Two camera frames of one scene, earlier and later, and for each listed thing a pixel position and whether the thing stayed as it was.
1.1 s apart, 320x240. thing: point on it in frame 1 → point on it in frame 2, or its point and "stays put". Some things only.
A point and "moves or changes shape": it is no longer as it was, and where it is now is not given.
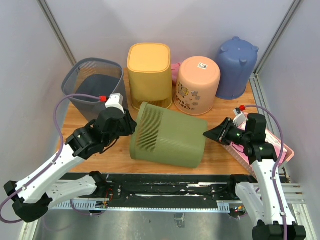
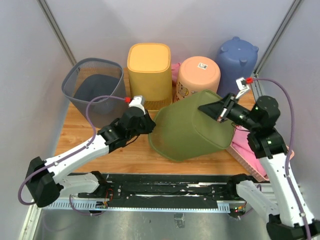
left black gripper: [131, 125] → [150, 124]
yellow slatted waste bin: [150, 74] stays put
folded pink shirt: [175, 70] stays put
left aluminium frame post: [50, 18] stays put
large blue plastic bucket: [236, 60] stays put
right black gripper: [228, 124] → [214, 108]
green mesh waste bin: [161, 136] moves or changes shape
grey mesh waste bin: [97, 77] stays put
